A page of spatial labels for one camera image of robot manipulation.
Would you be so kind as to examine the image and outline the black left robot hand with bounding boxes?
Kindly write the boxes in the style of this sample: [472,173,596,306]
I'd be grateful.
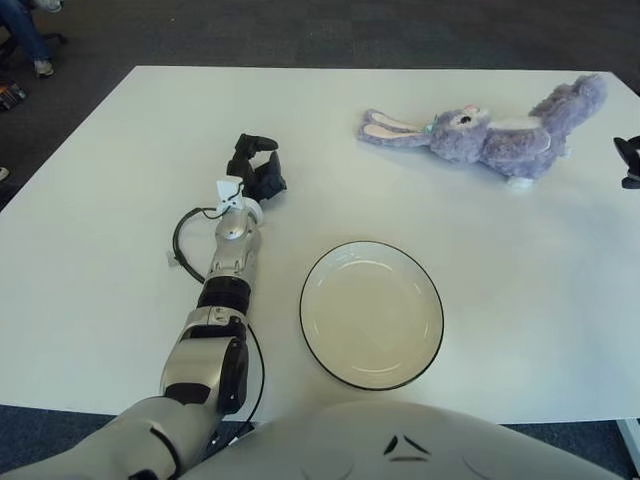
[225,132,289,204]

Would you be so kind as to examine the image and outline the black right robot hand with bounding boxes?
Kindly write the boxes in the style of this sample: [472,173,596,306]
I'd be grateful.
[613,134,640,190]

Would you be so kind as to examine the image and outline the purple plush bunny doll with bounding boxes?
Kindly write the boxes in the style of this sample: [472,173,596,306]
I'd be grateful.
[355,73,609,190]

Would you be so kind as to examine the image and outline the white plate with black rim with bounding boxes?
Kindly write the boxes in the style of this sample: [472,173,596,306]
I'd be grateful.
[299,241,445,392]

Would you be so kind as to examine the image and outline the dark printed box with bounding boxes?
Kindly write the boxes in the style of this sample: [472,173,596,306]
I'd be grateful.
[0,82,27,111]

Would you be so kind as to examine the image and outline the silver robot torso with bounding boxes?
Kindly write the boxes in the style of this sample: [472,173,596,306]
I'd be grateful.
[177,398,636,480]

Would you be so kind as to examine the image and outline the person leg in jeans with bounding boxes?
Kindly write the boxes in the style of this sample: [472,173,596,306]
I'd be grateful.
[0,0,51,64]

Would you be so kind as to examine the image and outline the white table leg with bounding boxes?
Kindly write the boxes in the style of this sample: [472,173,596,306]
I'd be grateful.
[615,418,640,480]

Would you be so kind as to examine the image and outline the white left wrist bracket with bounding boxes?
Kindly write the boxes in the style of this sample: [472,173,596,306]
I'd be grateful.
[215,176,245,214]

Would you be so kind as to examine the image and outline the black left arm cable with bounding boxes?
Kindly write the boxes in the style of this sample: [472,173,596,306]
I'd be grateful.
[172,205,265,449]

